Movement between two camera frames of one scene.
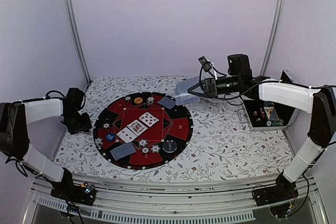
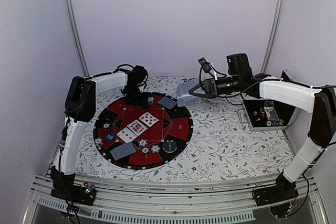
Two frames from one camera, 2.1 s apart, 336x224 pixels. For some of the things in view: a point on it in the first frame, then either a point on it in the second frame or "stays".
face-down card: [167, 102] stays
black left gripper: [87, 124] -> [142, 102]
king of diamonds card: [137, 127] stays
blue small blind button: [110, 137] stays
